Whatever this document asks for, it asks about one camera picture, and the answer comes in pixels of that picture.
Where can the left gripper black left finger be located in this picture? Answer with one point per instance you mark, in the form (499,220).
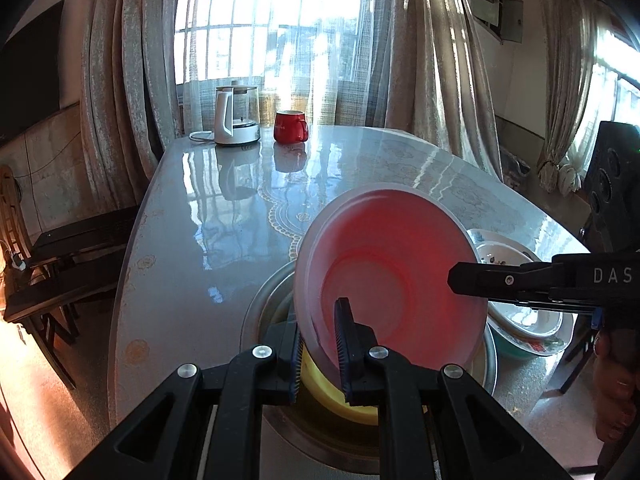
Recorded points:
(203,423)

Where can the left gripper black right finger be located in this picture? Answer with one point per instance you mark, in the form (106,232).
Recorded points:
(433,424)

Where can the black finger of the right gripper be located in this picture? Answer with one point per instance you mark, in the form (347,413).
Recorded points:
(540,285)

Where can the stainless steel bowl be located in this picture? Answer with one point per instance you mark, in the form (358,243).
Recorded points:
(331,440)

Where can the yellow plastic bowl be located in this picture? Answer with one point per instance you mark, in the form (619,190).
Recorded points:
(331,397)

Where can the red plastic bowl white inside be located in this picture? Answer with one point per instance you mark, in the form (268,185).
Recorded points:
(388,249)

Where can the person's right hand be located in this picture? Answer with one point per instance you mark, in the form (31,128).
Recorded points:
(614,387)

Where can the white plate red character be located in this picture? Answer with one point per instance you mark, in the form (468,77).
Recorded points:
(557,343)

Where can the teal plate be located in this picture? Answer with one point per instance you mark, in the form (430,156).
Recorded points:
(514,349)

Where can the wooden chair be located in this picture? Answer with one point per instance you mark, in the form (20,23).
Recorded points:
(45,278)

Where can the beige curtain centre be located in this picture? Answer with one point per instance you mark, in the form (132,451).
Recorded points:
(438,87)

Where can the beige curtain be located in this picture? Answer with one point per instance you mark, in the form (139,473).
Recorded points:
(438,87)
(129,112)

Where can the beige curtain right window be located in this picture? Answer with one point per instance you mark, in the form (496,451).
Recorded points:
(576,79)

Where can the red ceramic mug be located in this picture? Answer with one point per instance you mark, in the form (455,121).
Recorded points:
(290,127)

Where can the white glass electric kettle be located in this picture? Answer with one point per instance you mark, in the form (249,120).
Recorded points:
(236,119)

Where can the beige curtain left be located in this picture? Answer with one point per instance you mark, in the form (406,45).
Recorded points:
(129,112)

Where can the grey wall electrical box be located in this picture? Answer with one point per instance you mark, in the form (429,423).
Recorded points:
(503,18)

